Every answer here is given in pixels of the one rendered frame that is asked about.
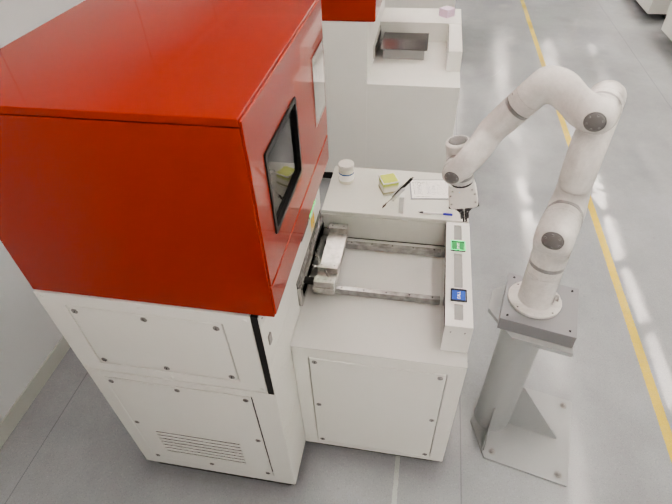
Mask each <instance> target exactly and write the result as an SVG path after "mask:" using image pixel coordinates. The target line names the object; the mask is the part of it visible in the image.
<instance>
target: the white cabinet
mask: <svg viewBox="0 0 672 504"><path fill-rule="evenodd" d="M291 352H292V358H293V364H294V370H295V376H296V383H297V389H298V395H299V401H300V408H301V414H302V420H303V426H304V432H305V439H306V441H309V442H313V443H319V444H326V445H332V446H339V447H345V448H352V449H358V450H365V451H371V452H378V453H384V454H390V455H397V456H403V457H410V458H416V459H423V460H429V461H432V460H434V461H440V462H442V461H443V457H444V453H445V450H446V446H447V442H448V438H449V435H450V431H451V427H452V423H453V420H454V416H455V412H456V408H457V405H458V401H459V397H460V393H461V390H462V386H463V382H464V378H465V375H466V371H467V369H466V368H458V367H450V366H442V365H434V364H426V363H418V362H410V361H402V360H394V359H386V358H378V357H370V356H362V355H354V354H346V353H338V352H330V351H322V350H314V349H306V348H298V347H291Z"/></svg>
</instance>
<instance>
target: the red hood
mask: <svg viewBox="0 0 672 504"><path fill-rule="evenodd" d="M327 133H328V131H327V111H326V91H325V71H324V51H323V31H322V11H321V0H85V1H83V2H81V3H79V4H78V5H76V6H74V7H72V8H71V9H69V10H67V11H65V12H64V13H62V14H60V15H58V16H56V17H55V18H53V19H51V20H49V21H48V22H46V23H44V24H42V25H41V26H39V27H37V28H35V29H34V30H32V31H30V32H28V33H26V34H25V35H23V36H21V37H19V38H18V39H16V40H14V41H12V42H11V43H9V44H7V45H5V46H4V47H2V48H0V241H1V242H2V244H3V245H4V247H5V248H6V250H7V251H8V252H9V254H10V255H11V257H12V258H13V260H14V261H15V263H16V264H17V266H18V267H19V269H20V270H21V272H22V273H23V275H24V276H25V278H26V279H27V281H28V282H29V284H30V285H31V287H32V288H33V289H36V290H45V291H53V292H62V293H70V294H79V295H88V296H96V297H105V298H113V299H122V300H131V301H139V302H148V303H156V304H165V305H174V306H182V307H191V308H199V309H208V310H217V311H225V312H234V313H242V314H251V315H259V316H268V317H275V314H277V311H278V308H279V305H280V302H281V299H282V296H283V293H284V290H285V287H286V284H287V281H288V278H289V275H290V272H291V269H292V266H293V263H294V260H295V257H296V254H297V251H298V248H299V245H300V243H301V240H302V237H303V234H304V231H305V228H306V225H307V222H308V219H309V216H310V213H311V210H312V207H313V204H314V201H315V198H316V195H317V192H318V189H319V186H320V183H321V180H322V177H323V174H324V171H325V168H326V165H327V162H328V159H329V151H328V135H327Z"/></svg>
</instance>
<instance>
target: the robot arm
mask: <svg viewBox="0 0 672 504"><path fill-rule="evenodd" d="M626 98H627V92H626V89H625V87H624V86H623V85H622V84H621V83H619V82H617V81H614V80H604V81H601V82H599V83H597V84H595V85H594V86H593V87H592V88H591V89H590V88H589V87H588V86H587V85H586V84H585V83H584V81H583V80H582V79H581V78H580V77H579V76H578V75H577V74H576V73H575V72H573V71H571V70H569V69H567V68H564V67H560V66H555V65H548V66H544V67H541V68H539V69H537V70H536V71H535V72H533V73H532V74H531V75H530V76H529V77H528V78H527V79H525V80H524V81H523V82H522V83H521V84H520V85H519V86H518V87H517V88H516V89H515V90H514V91H513V92H511V93H510V94H509V95H508V96H507V97H506V98H505V99H504V100H503V101H502V102H501V103H500V104H499V105H498V106H497V107H496V108H494V109H493V110H492V111H491V112H490V113H489V114H488V115H487V116H486V117H485V118H484V119H483V120H482V121H481V123H480V124H479V125H478V127H477V128H476V130H475V132H474V133H473V135H472V136H471V137H468V136H466V135H456V136H453V137H450V138H449V139H448V140H447V141H446V143H445V147H446V163H445V165H444V167H443V170H442V178H443V180H444V181H445V182H446V183H448V184H449V185H448V201H449V209H455V210H457V211H458V212H459V213H460V217H461V219H463V222H467V218H469V211H470V210H471V209H472V208H475V207H478V206H479V202H478V194H477V187H476V183H475V180H474V172H475V171H476V170H477V169H478V168H479V167H480V166H481V165H482V164H483V163H484V162H485V161H486V160H487V159H488V158H489V156H490V155H491V154H492V153H493V151H494V150H495V149H496V147H497V146H498V144H499V143H500V142H501V141H502V140H503V139H504V138H505V137H506V136H508V135H509V134H510V133H511V132H512V131H514V130H515V129H516V128H517V127H519V126H520V125H521V124H522V123H523V122H525V121H526V120H527V119H528V118H529V117H530V116H532V115H533V114H534V113H535V112H536V111H538V110H539V109H540V108H541V107H542V106H543V105H545V104H550V105H551V106H553V107H554V108H555V109H556V110H557V111H558V112H559V113H560V114H561V115H562V116H563V118H564V119H565V120H566V121H567V122H568V123H569V124H570V125H572V126H573V127H574V128H575V131H574V133H573V136H572V139H571V141H570V144H569V147H568V150H567V153H566V156H565V159H564V162H563V165H562V168H561V171H560V175H559V178H558V182H557V185H556V188H555V191H554V193H553V195H552V197H551V199H550V201H549V203H548V205H547V208H546V209H545V211H544V213H543V215H542V217H541V219H540V221H539V223H538V226H537V228H536V231H535V233H534V237H533V242H532V245H533V247H532V251H531V254H530V257H529V260H528V264H527V267H526V270H525V273H524V276H523V280H522V281H520V282H517V283H515V284H513V285H512V286H511V287H510V289H509V291H508V300H509V302H510V304H511V306H512V307H513V308H514V309H515V310H517V311H518V312H519V313H521V314H523V315H525V316H528V317H531V318H535V319H549V318H552V317H554V316H556V315H557V314H558V313H559V312H560V310H561V308H562V300H561V298H560V295H558V293H557V292H556V291H557V289H558V286H559V283H560V281H561V278H562V276H563V273H564V270H565V268H566V265H567V263H568V260H569V257H570V255H571V252H572V249H573V247H574V244H575V242H576V239H577V236H578V234H579V231H580V229H581V226H582V224H583V221H584V218H585V216H586V212H587V208H588V203H589V199H590V195H591V192H592V188H593V185H594V183H595V180H596V177H597V175H598V172H599V170H600V167H601V165H602V162H603V159H604V157H605V154H606V152H607V149H608V147H609V144H610V141H611V139H612V136H613V134H614V131H615V129H616V126H617V124H618V121H619V118H620V116H621V113H622V111H623V108H624V105H625V102H626ZM464 208H465V209H464ZM464 212H465V215H464Z"/></svg>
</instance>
